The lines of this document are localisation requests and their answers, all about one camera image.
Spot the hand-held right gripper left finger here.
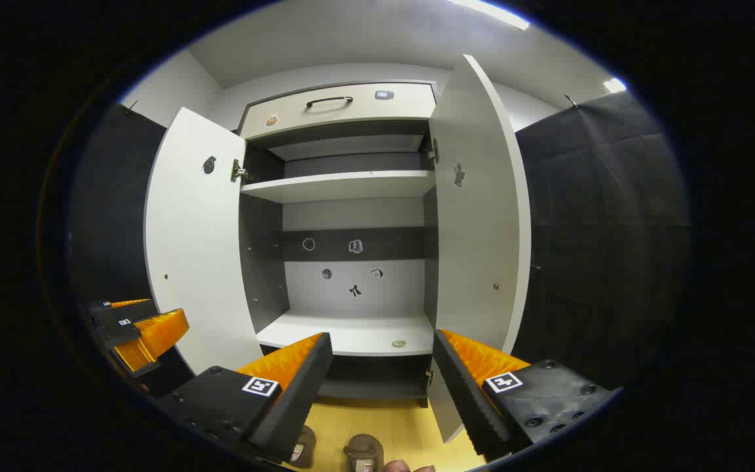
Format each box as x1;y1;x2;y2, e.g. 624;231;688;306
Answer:
155;332;334;465

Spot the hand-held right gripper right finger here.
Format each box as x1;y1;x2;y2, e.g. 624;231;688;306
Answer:
431;328;617;459

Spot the brown shoe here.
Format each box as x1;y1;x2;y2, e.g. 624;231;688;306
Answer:
343;433;385;472
289;425;317;469

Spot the grey cabinet door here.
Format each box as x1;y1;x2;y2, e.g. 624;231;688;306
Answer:
426;54;532;445
145;107;264;376

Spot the grey shoe cabinet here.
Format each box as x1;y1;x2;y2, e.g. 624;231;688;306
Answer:
145;54;532;446

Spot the grey cabinet shelf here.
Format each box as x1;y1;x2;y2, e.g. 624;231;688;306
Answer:
256;309;435;357
241;170;436;203

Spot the grey cabinet drawer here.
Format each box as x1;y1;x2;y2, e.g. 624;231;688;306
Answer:
241;82;437;140

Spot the black backdrop cloth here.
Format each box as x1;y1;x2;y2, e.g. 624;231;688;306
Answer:
514;90;690;389
68;104;168;312

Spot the long ceiling light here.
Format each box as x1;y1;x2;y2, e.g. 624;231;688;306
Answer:
448;0;531;31

